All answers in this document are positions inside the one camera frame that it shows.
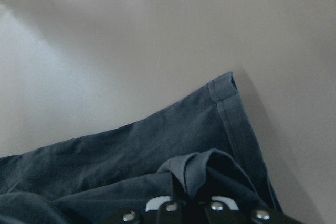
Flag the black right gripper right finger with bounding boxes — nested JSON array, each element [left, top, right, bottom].
[[196, 168, 221, 205]]

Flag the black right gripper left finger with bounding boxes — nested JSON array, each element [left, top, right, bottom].
[[171, 173, 187, 206]]

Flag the black printed t-shirt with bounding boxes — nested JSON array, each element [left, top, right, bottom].
[[1, 72, 281, 223]]

